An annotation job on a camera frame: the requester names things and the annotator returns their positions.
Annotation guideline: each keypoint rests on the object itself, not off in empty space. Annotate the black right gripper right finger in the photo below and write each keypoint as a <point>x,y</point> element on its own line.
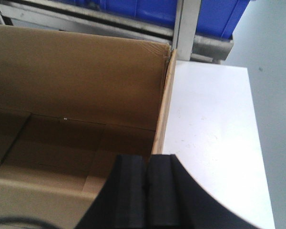
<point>177,201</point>

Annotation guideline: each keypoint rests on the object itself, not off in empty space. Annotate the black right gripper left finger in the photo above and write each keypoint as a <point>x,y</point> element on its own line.
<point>121,203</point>

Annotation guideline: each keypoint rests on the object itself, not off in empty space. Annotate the brown cardboard box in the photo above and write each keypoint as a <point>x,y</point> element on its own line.
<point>70,103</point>

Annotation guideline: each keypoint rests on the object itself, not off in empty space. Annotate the metal shelf rack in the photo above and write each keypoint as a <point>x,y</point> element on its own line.
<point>190,45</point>

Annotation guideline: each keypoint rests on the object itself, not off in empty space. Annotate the blue plastic bin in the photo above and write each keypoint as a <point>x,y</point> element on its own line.
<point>216,18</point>

